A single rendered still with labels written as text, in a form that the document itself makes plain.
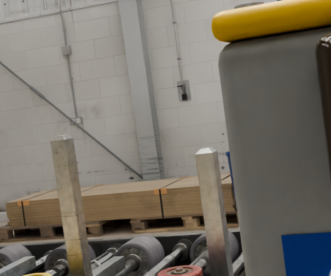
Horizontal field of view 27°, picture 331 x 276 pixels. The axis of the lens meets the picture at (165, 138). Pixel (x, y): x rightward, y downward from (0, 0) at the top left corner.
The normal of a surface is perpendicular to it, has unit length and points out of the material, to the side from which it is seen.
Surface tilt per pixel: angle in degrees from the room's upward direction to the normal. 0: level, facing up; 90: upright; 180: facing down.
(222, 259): 90
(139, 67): 90
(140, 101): 90
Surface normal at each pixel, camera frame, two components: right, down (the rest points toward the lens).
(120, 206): -0.35, 0.10
